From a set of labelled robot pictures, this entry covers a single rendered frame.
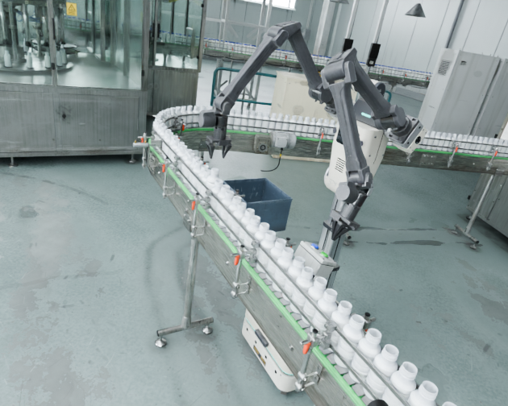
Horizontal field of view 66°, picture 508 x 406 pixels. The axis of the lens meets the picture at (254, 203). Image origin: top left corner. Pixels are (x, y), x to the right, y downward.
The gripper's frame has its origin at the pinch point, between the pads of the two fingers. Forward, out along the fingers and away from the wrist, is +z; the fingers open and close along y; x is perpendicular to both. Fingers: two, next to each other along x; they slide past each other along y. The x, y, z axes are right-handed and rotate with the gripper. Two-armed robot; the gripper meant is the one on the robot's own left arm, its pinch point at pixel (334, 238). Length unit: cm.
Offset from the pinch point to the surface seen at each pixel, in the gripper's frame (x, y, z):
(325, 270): 0.2, 3.8, 11.7
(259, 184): 40, -105, 15
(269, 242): -17.8, -10.5, 12.0
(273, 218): 37, -74, 24
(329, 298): -19.0, 24.6, 10.2
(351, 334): -18.6, 36.6, 13.3
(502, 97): 578, -291, -223
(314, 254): -3.8, -1.3, 8.6
